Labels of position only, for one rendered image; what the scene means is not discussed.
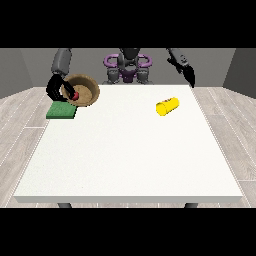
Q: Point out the green square pad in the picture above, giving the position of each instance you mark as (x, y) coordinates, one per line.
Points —
(61, 110)

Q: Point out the yellow cup with melon print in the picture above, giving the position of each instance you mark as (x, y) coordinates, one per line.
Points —
(167, 106)

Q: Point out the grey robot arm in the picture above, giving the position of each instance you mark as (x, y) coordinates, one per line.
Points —
(177, 55)
(61, 62)

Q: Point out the brown wooden bowl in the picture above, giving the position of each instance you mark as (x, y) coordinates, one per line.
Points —
(83, 90)

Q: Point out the small red ball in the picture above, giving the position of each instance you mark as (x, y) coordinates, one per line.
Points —
(75, 95)

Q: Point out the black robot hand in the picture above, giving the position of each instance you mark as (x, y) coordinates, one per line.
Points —
(54, 88)
(186, 72)

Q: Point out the grey robot trunk purple rings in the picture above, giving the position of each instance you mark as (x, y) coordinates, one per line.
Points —
(128, 68)

